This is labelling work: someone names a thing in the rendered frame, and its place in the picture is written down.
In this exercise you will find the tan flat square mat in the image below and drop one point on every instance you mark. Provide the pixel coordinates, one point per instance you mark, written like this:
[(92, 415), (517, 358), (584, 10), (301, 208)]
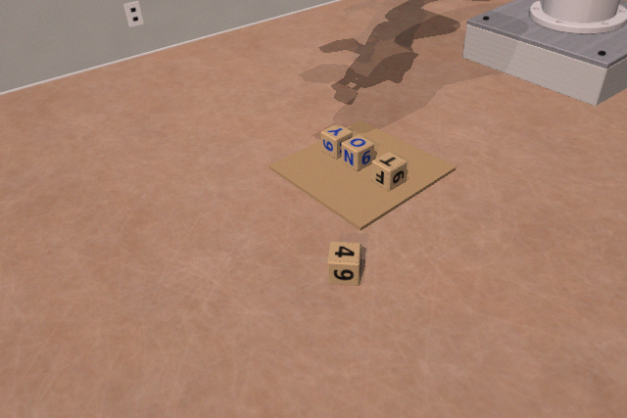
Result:
[(351, 194)]

